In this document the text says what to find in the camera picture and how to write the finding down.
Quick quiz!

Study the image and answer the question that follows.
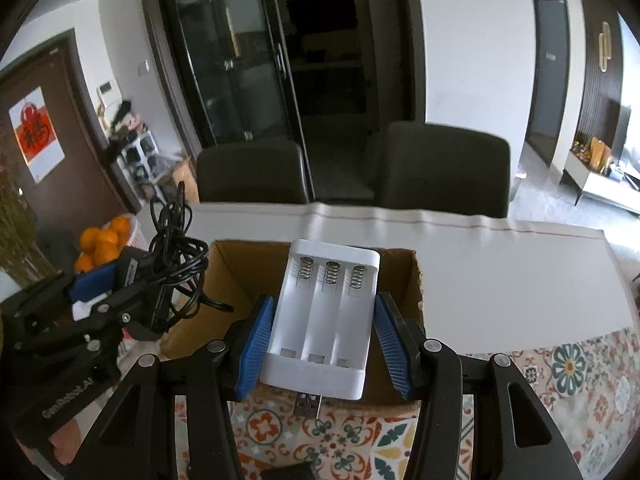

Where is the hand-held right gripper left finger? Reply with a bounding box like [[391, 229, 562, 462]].
[[75, 295, 276, 480]]

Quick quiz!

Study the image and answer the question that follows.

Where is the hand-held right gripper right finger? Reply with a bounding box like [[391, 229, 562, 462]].
[[374, 291, 577, 480]]

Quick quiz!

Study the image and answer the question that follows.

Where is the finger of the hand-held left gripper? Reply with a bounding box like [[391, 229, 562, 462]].
[[0, 255, 163, 333], [14, 285, 168, 363]]

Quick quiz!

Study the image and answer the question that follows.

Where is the white battery charger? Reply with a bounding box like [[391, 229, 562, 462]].
[[259, 239, 381, 418]]

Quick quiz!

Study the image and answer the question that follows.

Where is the black cable bundle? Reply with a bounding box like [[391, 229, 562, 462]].
[[147, 182, 235, 332]]

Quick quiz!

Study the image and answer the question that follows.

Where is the brown cardboard box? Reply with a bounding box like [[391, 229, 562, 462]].
[[160, 240, 426, 418]]

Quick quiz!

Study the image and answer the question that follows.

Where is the white fruit bowl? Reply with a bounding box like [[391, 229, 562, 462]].
[[120, 212, 143, 253]]

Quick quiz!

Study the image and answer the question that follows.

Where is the dried plant bunch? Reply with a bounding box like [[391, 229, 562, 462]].
[[0, 170, 57, 288]]

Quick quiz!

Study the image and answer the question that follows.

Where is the brown wooden door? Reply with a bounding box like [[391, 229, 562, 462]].
[[0, 30, 146, 246]]

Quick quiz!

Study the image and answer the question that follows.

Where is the white storage shelf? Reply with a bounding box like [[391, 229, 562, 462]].
[[117, 130, 162, 202]]

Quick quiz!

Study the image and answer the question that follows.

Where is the red and white door poster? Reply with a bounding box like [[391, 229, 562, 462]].
[[9, 87, 66, 183]]

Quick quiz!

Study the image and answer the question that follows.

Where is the tile-patterned table mat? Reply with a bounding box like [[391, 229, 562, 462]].
[[220, 327, 640, 480]]

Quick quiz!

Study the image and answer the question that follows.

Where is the dark upholstered chair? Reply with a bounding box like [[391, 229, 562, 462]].
[[196, 140, 310, 205], [376, 121, 512, 218]]

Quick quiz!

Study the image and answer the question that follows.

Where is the black glass-door cabinet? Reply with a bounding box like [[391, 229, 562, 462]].
[[137, 0, 426, 201]]

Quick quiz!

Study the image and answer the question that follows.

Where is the white sideboard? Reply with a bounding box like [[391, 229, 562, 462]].
[[560, 135, 640, 217]]

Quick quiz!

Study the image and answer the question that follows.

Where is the dark interior door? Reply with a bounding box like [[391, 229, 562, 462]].
[[530, 0, 571, 168]]

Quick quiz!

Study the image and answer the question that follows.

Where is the gold wall ornament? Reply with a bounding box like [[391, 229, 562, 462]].
[[597, 22, 612, 72]]

